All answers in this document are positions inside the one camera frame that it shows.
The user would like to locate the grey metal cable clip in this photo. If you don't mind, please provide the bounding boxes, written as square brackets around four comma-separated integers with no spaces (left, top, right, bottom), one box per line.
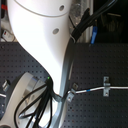
[103,76,111,97]

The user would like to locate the white cable with blue marks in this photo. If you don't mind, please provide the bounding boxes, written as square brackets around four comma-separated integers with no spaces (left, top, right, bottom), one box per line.
[68,86,128,95]

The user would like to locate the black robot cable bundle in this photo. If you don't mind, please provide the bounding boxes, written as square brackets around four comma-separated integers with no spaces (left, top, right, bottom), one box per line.
[17,79,54,128]

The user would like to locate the small grey clip left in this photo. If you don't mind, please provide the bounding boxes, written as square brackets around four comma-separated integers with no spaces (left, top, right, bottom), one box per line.
[2,80,10,92]

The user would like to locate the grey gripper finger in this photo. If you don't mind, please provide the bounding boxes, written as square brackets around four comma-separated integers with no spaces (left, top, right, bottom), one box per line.
[67,83,78,102]

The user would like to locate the blue connector plug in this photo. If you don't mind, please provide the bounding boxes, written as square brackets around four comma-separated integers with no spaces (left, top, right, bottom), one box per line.
[91,26,98,44]

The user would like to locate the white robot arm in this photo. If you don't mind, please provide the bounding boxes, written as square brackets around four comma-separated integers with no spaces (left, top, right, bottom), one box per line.
[0,0,75,128]

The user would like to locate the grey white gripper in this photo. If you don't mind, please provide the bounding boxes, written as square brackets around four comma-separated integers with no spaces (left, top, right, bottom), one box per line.
[0,73,63,128]

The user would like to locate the black perforated breadboard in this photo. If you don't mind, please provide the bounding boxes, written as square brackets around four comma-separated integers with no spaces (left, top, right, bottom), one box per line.
[0,43,128,128]

